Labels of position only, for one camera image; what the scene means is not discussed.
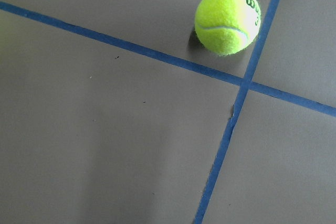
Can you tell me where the yellow tennis ball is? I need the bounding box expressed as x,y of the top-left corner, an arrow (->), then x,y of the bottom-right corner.
194,0 -> 261,56

